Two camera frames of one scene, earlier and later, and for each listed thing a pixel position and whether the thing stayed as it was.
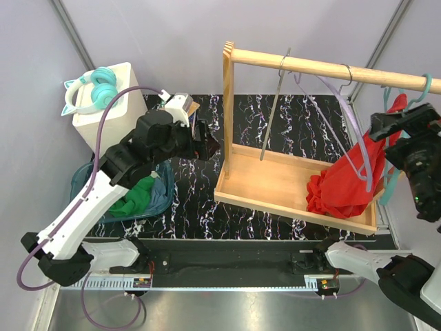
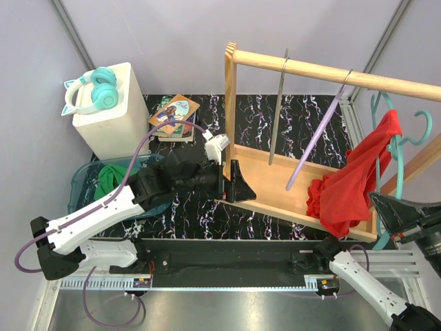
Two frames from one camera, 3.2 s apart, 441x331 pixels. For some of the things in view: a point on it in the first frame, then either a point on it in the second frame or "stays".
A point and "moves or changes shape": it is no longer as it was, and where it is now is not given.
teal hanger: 394,178 moves or changes shape
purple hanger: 340,94 -> 320,126
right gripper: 415,121 -> 398,215
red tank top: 353,178 moves or changes shape
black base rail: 227,263 stays
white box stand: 103,129 stays
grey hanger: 282,65 -> 278,107
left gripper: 202,149 -> 236,189
